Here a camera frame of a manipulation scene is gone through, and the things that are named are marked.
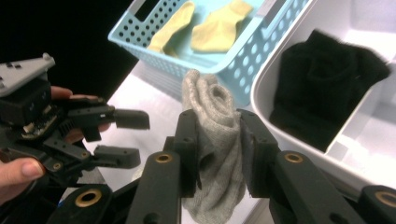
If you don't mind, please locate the yellow sock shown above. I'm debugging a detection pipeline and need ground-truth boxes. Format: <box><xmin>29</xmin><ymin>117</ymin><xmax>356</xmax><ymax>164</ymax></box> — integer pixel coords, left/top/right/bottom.
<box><xmin>190</xmin><ymin>0</ymin><xmax>254</xmax><ymax>54</ymax></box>
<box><xmin>147</xmin><ymin>0</ymin><xmax>196</xmax><ymax>59</ymax></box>

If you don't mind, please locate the light blue perforated basket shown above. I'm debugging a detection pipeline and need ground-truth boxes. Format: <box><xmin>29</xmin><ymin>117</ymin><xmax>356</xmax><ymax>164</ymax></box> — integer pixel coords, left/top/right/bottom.
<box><xmin>106</xmin><ymin>0</ymin><xmax>312</xmax><ymax>108</ymax></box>

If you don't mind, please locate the grey sock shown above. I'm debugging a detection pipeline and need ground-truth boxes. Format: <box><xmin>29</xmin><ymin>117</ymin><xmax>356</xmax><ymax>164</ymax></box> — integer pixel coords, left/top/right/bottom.
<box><xmin>181</xmin><ymin>68</ymin><xmax>248</xmax><ymax>224</ymax></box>

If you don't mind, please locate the black sock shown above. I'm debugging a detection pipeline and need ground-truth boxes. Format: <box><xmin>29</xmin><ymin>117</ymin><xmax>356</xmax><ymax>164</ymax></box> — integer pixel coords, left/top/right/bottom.
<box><xmin>269</xmin><ymin>29</ymin><xmax>391</xmax><ymax>153</ymax></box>

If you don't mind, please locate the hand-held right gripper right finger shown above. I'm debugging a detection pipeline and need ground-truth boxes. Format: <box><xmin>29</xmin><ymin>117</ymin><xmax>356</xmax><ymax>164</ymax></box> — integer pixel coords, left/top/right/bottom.
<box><xmin>237</xmin><ymin>108</ymin><xmax>368</xmax><ymax>224</ymax></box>

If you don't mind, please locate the white divided storage box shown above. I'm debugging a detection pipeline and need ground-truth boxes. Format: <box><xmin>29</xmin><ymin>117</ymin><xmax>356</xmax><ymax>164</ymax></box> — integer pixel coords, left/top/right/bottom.
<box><xmin>249</xmin><ymin>0</ymin><xmax>396</xmax><ymax>200</ymax></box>

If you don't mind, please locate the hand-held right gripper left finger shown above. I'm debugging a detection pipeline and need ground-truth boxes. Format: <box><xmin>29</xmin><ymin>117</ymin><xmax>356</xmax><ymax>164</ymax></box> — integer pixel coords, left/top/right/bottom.
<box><xmin>125</xmin><ymin>108</ymin><xmax>202</xmax><ymax>224</ymax></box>

